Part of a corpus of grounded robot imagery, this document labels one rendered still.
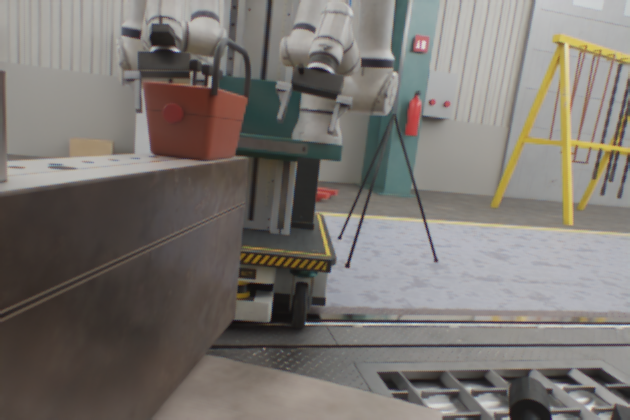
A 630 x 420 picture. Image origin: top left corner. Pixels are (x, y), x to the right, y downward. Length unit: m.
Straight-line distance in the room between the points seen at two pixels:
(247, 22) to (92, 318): 1.58
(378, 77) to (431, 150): 6.42
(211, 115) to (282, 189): 1.12
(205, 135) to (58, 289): 0.42
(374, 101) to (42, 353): 1.35
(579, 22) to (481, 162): 2.82
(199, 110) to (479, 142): 7.80
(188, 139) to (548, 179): 8.75
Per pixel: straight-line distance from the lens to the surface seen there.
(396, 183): 6.63
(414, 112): 6.42
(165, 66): 1.27
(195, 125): 0.83
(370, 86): 1.64
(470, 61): 8.40
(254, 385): 0.87
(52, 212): 0.47
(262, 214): 1.97
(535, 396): 0.93
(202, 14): 1.51
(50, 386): 0.53
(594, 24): 9.79
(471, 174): 8.46
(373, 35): 1.66
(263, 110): 1.85
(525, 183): 9.06
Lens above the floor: 0.76
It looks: 11 degrees down
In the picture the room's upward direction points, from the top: 6 degrees clockwise
